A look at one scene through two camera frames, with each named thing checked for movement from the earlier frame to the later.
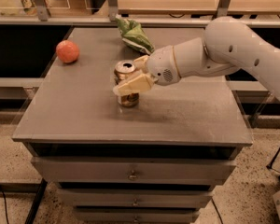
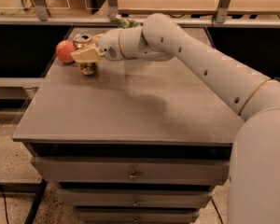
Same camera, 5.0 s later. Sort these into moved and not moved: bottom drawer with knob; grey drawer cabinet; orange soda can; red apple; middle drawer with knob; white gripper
Moved: orange soda can; white gripper
Not moved: red apple; middle drawer with knob; bottom drawer with knob; grey drawer cabinet
